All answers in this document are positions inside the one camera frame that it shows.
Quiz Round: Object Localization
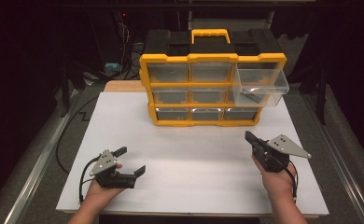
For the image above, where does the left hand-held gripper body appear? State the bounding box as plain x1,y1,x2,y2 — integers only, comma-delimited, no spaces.
90,149,137,189

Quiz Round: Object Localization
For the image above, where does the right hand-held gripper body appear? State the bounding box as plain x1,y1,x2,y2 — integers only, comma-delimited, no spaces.
252,133,313,173

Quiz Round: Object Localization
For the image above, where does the small black block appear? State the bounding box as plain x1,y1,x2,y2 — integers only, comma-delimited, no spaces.
244,92,264,105

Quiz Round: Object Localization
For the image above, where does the clear plastic drawer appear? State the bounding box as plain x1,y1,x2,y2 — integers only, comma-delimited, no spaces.
231,67,290,107

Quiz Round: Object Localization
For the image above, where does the yellow black organizer cabinet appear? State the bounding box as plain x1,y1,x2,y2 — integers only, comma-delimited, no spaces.
138,28,287,128

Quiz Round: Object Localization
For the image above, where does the person's left hand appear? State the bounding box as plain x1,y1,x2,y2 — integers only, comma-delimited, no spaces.
85,179,125,203

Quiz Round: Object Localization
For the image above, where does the person's right hand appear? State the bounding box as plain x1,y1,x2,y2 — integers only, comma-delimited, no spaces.
252,154,297,196

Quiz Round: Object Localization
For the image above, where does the white board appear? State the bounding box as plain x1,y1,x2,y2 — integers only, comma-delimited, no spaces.
56,91,329,217

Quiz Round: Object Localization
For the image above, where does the set of clear cabinet drawers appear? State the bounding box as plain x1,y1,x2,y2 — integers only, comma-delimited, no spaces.
147,62,262,122

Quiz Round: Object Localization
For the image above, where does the black stand leg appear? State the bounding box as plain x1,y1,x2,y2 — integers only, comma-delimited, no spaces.
60,60,88,119

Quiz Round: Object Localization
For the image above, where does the teal small object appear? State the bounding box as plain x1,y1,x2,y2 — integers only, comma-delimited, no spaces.
105,62,122,72

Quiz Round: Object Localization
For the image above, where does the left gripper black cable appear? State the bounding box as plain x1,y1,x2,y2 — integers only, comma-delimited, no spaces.
78,157,101,203

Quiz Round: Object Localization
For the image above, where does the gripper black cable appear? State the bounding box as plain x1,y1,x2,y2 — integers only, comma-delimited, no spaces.
78,157,101,203
282,160,300,203

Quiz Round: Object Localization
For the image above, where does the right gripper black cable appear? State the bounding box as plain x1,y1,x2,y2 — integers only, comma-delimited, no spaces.
282,160,300,203

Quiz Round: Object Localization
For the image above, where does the black floor cable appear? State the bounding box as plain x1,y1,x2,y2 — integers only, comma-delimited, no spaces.
56,95,101,175

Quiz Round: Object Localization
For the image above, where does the aluminium rail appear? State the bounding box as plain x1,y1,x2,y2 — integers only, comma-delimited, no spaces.
2,88,80,224
300,92,364,224

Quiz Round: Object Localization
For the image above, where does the bundle of hanging cables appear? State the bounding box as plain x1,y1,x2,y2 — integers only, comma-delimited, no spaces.
116,12,145,80

